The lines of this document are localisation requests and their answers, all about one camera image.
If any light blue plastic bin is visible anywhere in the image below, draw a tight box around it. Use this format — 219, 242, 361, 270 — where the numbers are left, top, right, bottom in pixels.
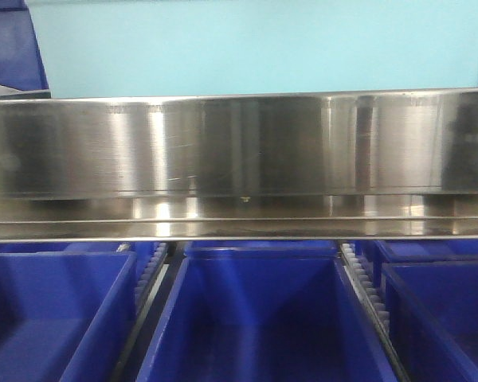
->
28, 1, 478, 98

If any lower centre blue bin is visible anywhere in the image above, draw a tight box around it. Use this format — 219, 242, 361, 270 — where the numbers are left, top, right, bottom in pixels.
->
137, 256, 396, 381

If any lower white roller track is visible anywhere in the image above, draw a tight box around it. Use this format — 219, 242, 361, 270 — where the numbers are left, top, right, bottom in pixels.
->
339, 242, 390, 334

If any lower left blue bin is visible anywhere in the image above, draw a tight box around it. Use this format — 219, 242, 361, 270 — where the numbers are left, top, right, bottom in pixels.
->
0, 252, 136, 381

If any lower right blue bin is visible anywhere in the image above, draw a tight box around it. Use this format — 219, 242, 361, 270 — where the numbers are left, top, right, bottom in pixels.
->
382, 261, 478, 381

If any steel shelf front rail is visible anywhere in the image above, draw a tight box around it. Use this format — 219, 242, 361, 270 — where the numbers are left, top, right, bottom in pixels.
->
0, 88, 478, 242

